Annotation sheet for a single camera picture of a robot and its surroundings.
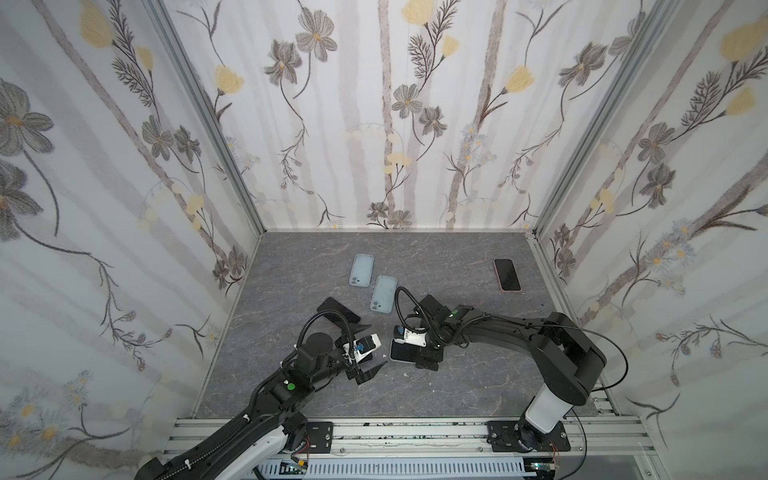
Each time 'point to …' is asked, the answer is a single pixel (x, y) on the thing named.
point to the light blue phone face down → (403, 352)
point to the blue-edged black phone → (403, 352)
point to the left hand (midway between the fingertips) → (370, 334)
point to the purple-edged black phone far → (331, 304)
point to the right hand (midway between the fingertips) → (413, 338)
